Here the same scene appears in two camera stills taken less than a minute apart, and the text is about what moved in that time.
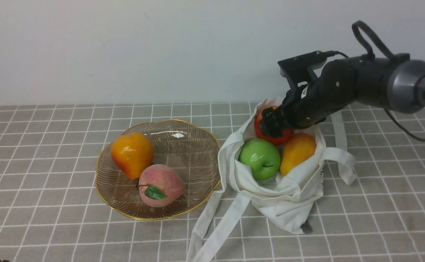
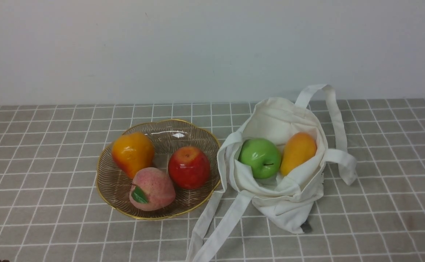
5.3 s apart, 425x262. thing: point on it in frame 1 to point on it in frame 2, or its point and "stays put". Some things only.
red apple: (287, 135) to (189, 167)
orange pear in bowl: (132, 152) stays put
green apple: (262, 155) stays put
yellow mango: (298, 147) stays put
